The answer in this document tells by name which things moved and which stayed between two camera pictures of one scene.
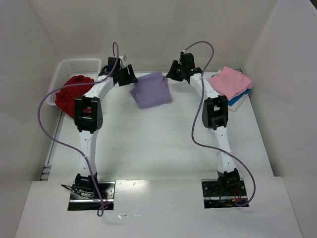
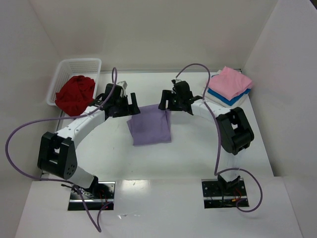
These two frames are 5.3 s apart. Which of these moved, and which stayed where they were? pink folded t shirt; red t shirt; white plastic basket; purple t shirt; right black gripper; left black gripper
Moved: purple t shirt; left black gripper; right black gripper
Stayed: white plastic basket; red t shirt; pink folded t shirt
